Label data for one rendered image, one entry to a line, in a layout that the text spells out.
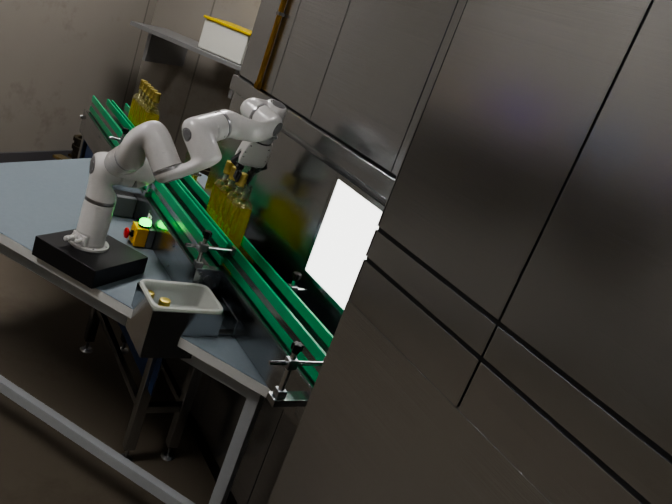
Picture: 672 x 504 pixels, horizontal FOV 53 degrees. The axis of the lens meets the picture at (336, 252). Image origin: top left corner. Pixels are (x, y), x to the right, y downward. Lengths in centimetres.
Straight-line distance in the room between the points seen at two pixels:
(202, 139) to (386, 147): 51
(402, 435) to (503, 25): 70
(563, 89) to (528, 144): 9
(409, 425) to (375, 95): 110
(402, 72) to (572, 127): 99
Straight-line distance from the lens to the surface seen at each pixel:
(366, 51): 210
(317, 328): 186
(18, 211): 261
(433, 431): 114
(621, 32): 101
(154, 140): 191
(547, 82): 106
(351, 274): 190
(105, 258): 223
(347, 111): 210
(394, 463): 122
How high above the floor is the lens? 172
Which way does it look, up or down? 18 degrees down
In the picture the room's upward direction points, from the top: 21 degrees clockwise
